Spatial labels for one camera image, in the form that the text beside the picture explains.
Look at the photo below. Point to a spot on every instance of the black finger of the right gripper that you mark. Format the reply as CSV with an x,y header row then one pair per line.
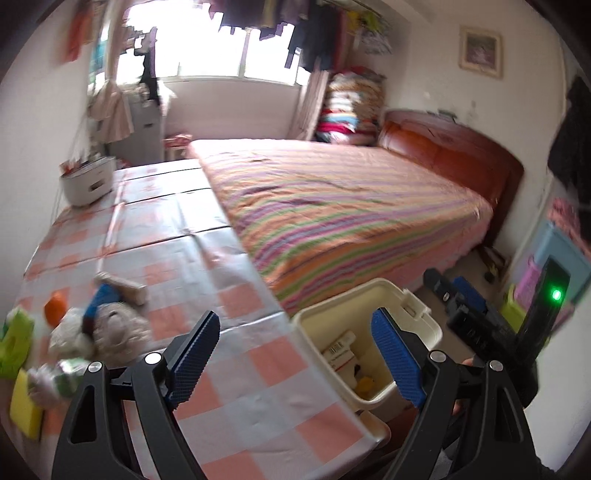
x,y
459,290

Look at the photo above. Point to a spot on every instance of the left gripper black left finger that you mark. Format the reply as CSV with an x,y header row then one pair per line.
x,y
95,440

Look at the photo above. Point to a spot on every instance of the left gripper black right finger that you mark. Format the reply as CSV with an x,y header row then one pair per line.
x,y
474,408

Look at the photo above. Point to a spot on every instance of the yellow sponge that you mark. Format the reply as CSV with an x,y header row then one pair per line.
x,y
24,413

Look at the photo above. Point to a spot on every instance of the brown bottle blue label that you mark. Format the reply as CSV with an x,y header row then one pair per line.
x,y
104,295

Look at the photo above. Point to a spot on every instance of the orange fruit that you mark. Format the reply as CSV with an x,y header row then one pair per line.
x,y
55,309

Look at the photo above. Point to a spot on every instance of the cream plastic trash bin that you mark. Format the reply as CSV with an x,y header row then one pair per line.
x,y
321,324

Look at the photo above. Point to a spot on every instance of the red wooden headboard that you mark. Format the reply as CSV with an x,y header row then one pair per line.
x,y
457,153

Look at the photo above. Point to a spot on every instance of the small white box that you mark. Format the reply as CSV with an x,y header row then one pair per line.
x,y
340,357

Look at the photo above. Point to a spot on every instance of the pink checkered tablecloth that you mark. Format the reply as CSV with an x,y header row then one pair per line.
x,y
261,410

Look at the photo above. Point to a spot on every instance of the striped bed sheet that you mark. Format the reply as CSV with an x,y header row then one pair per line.
x,y
318,219

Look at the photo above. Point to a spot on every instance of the stack of folded quilts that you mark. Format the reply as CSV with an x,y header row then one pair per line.
x,y
352,108

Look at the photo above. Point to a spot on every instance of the white round container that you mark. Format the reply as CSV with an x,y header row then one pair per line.
x,y
89,183

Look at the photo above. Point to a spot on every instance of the grey standing appliance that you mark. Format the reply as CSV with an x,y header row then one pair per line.
x,y
145,145

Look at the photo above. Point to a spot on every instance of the hanging clothes on rod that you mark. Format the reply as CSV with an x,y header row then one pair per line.
x,y
324,31

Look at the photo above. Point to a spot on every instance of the pink tied curtain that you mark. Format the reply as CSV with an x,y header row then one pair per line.
x,y
109,108

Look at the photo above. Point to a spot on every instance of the framed wall picture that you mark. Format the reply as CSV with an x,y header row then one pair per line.
x,y
481,51

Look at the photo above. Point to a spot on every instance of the pink cloth on wall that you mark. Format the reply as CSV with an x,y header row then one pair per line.
x,y
79,30

